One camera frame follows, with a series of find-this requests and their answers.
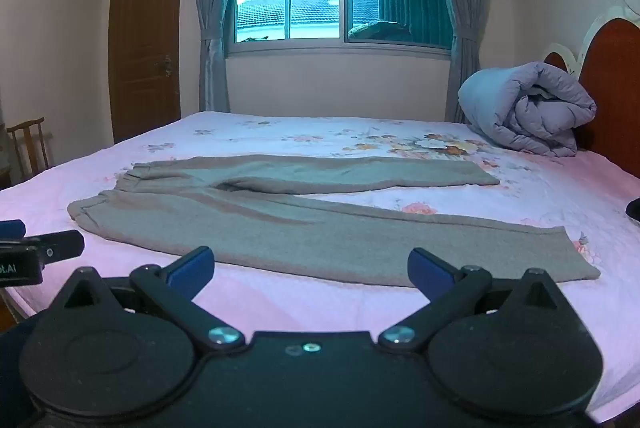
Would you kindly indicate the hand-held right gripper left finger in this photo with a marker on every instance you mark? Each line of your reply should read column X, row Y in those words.
column 192, row 272

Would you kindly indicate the grey-brown pants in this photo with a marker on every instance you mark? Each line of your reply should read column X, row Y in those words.
column 310, row 233

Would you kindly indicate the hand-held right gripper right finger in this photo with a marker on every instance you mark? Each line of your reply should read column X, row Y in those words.
column 429, row 274

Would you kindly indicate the grey curtain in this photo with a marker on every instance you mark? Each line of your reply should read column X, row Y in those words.
column 465, row 7
column 212, row 7

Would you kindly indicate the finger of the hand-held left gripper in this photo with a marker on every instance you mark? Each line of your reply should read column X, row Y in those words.
column 11, row 229
column 55, row 249

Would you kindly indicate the brown wooden door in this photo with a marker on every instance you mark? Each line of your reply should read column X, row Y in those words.
column 145, row 47

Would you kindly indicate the dark object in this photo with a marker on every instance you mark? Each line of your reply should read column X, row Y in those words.
column 634, row 209

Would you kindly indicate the wooden chair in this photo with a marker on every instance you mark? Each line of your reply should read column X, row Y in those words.
column 30, row 147

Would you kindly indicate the bed with pink floral sheet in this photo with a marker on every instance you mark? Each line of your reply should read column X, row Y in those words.
column 550, row 198

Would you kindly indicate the red wooden headboard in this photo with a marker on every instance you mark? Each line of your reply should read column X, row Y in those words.
column 615, row 97

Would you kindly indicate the rolled light blue quilt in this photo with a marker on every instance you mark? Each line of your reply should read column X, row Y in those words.
column 505, row 102

